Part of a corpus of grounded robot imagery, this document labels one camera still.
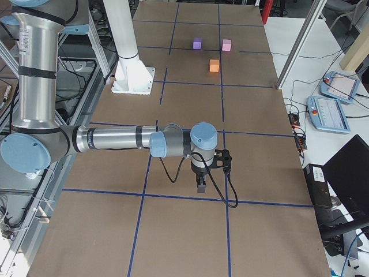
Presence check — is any far blue teach pendant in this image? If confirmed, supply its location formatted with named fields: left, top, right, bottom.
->
left=320, top=71, right=359, bottom=104

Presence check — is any blue teach pendant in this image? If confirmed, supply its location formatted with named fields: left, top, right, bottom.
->
left=320, top=71, right=359, bottom=104
left=307, top=96, right=351, bottom=134

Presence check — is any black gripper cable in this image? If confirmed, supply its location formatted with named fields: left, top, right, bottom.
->
left=159, top=152, right=239, bottom=209

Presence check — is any purple foam cube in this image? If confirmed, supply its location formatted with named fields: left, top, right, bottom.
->
left=193, top=38, right=202, bottom=50

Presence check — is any near blue teach pendant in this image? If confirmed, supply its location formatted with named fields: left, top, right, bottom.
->
left=307, top=96, right=351, bottom=134

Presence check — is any grey aluminium profile post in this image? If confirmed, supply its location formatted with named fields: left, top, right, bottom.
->
left=276, top=0, right=327, bottom=89

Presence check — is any wooden beam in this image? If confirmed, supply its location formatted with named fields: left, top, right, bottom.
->
left=340, top=24, right=369, bottom=71

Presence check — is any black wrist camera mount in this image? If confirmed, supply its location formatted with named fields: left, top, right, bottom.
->
left=209, top=149, right=232, bottom=170

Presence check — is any black power strip left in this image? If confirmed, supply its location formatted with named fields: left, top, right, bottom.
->
left=288, top=113, right=300, bottom=128

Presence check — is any black control box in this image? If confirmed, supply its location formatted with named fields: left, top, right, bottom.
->
left=303, top=164, right=332, bottom=209

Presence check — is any brown paper table cover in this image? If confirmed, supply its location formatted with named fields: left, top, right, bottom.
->
left=25, top=2, right=332, bottom=277

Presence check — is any pink foam cube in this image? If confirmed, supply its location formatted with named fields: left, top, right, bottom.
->
left=221, top=39, right=232, bottom=51

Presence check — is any black power strip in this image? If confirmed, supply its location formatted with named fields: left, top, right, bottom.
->
left=294, top=133, right=307, bottom=151
left=288, top=113, right=300, bottom=128

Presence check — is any orange foam cube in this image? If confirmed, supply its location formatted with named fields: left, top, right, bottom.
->
left=209, top=59, right=220, bottom=73

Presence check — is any black laptop monitor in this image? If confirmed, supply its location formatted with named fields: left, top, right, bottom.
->
left=323, top=134, right=368, bottom=215

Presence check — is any black power strip right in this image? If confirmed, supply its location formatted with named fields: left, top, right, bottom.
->
left=294, top=133, right=307, bottom=151

